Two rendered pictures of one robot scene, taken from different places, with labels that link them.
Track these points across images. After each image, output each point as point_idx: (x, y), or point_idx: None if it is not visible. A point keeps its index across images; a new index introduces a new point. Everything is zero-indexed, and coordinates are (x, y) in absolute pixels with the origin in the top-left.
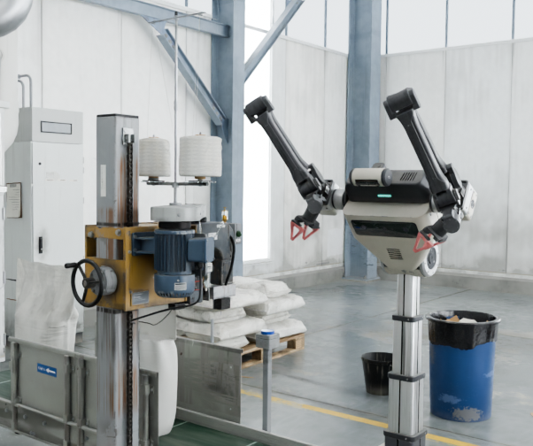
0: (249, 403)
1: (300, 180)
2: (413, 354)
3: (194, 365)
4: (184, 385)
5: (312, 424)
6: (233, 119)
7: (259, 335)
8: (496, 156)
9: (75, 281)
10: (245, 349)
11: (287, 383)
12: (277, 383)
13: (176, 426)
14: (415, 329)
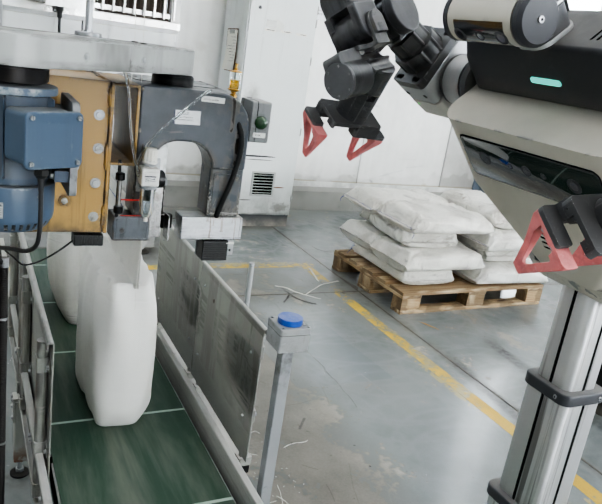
0: (400, 367)
1: (334, 10)
2: (550, 472)
3: (221, 324)
4: (211, 348)
5: (460, 434)
6: None
7: (271, 323)
8: None
9: (286, 157)
10: (446, 287)
11: (475, 351)
12: (462, 347)
13: (159, 412)
14: (569, 422)
